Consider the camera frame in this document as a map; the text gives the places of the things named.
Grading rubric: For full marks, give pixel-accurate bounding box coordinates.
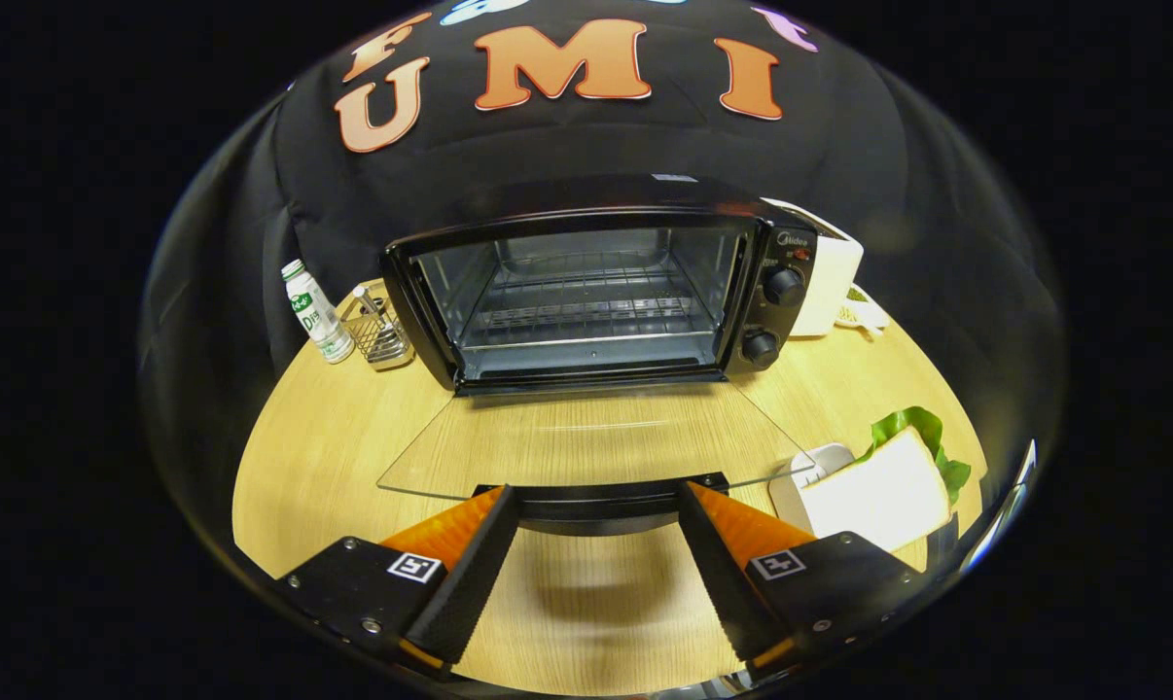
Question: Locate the small white and green item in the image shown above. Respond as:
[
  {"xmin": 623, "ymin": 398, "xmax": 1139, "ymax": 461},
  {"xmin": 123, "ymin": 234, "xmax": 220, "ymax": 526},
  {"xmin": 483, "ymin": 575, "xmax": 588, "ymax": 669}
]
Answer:
[{"xmin": 835, "ymin": 284, "xmax": 889, "ymax": 336}]

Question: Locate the white bottle with green label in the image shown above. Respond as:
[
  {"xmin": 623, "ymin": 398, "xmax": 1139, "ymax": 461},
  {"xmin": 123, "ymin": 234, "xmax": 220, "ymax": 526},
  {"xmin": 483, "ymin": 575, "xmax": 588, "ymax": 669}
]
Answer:
[{"xmin": 281, "ymin": 259, "xmax": 356, "ymax": 365}]

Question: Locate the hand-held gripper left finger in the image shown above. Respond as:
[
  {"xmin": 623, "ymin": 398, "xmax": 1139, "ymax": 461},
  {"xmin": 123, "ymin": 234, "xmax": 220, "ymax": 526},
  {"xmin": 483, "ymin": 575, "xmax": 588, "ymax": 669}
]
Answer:
[{"xmin": 277, "ymin": 485, "xmax": 521, "ymax": 674}]

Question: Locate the wire mesh holder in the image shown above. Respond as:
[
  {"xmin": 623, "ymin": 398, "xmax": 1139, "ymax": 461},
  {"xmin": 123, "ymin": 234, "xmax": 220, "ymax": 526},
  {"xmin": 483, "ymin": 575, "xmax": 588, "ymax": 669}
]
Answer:
[{"xmin": 339, "ymin": 285, "xmax": 415, "ymax": 371}]

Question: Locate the white rectangular plate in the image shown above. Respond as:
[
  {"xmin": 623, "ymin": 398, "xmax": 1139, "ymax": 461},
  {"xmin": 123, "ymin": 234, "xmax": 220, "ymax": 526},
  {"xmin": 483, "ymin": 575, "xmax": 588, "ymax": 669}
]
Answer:
[{"xmin": 769, "ymin": 443, "xmax": 855, "ymax": 531}]

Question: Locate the lettuce sandwich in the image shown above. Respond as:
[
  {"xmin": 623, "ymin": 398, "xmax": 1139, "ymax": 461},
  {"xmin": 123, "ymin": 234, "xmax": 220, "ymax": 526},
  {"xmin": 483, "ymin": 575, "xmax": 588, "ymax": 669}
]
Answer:
[{"xmin": 800, "ymin": 406, "xmax": 973, "ymax": 553}]

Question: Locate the black toaster oven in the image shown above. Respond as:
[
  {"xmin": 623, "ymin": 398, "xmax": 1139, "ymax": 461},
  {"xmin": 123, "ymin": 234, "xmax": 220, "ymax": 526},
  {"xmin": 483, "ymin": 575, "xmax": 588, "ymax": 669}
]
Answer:
[{"xmin": 376, "ymin": 173, "xmax": 819, "ymax": 536}]

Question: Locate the white pop-up toaster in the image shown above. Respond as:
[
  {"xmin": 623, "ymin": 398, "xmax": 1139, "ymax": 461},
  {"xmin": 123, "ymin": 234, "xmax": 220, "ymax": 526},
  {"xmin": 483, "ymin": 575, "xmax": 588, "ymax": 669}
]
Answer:
[{"xmin": 762, "ymin": 197, "xmax": 865, "ymax": 338}]

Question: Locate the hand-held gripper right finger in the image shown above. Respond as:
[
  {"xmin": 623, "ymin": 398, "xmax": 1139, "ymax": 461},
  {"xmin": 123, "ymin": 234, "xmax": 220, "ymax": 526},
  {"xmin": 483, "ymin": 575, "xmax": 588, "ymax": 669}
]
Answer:
[{"xmin": 679, "ymin": 480, "xmax": 923, "ymax": 682}]

